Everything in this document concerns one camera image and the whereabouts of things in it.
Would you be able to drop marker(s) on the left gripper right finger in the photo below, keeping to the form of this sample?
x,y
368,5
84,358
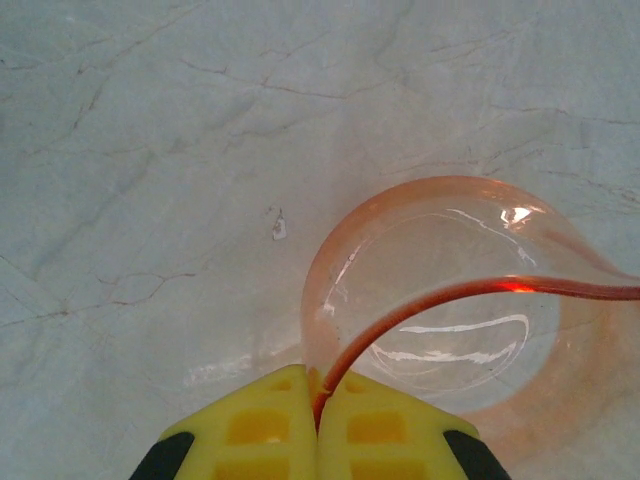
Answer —
x,y
390,430

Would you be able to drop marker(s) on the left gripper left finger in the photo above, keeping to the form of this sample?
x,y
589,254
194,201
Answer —
x,y
260,430

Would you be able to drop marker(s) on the orange glass carafe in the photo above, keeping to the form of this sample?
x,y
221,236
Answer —
x,y
575,350

